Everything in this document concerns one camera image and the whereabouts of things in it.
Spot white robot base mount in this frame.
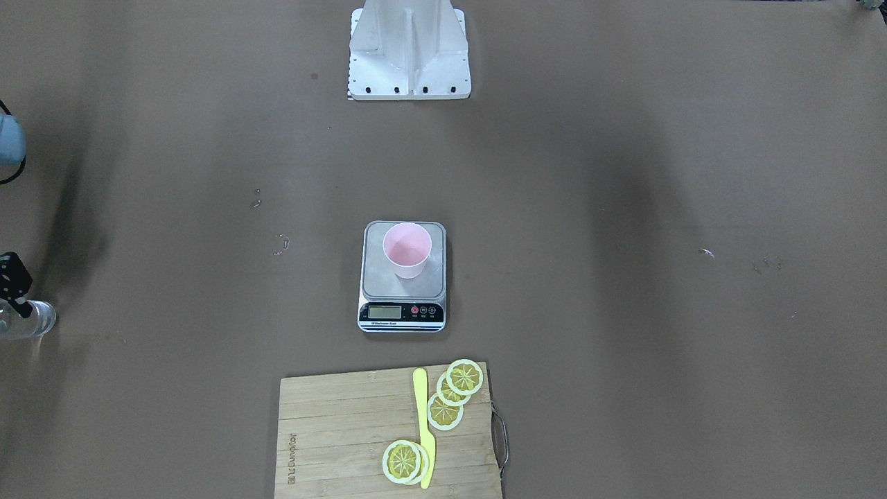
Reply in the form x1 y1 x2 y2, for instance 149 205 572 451
346 1 472 101

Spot yellow plastic knife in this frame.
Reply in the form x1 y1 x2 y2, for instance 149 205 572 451
412 367 437 489

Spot clear glass sauce bottle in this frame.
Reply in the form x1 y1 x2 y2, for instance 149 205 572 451
1 300 57 342

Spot lemon slice near knife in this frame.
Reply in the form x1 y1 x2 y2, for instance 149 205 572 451
381 439 430 485

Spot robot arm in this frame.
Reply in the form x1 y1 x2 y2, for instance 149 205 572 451
1 102 34 319

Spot bamboo cutting board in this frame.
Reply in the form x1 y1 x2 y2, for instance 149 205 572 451
274 367 508 498

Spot silver digital kitchen scale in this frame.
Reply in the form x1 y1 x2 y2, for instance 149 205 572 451
357 220 447 333

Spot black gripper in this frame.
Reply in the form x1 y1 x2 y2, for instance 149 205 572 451
1 252 34 319

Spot pink plastic cup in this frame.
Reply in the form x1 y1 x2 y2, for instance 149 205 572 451
381 222 433 279

